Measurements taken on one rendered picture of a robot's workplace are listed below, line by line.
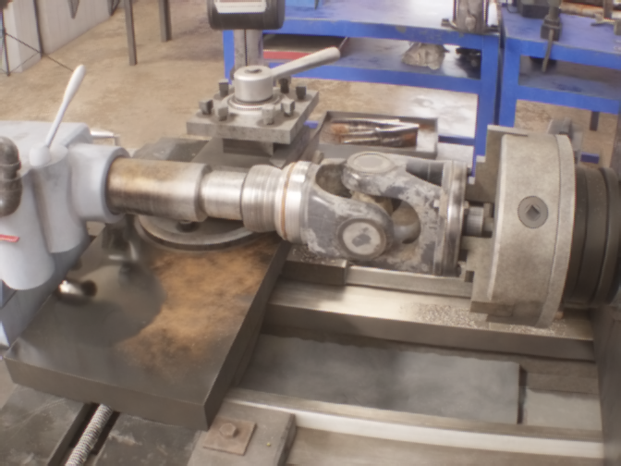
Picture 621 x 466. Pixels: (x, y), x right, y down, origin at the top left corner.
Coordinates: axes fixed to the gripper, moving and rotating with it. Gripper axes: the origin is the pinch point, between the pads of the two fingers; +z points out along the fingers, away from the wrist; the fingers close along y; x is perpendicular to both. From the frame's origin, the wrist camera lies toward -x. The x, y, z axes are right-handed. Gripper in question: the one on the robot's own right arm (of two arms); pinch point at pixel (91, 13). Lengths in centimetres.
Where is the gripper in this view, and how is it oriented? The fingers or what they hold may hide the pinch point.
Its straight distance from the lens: 157.9
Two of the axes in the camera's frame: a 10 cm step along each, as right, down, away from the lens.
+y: 9.9, 0.5, -1.1
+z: -0.5, 10.0, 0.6
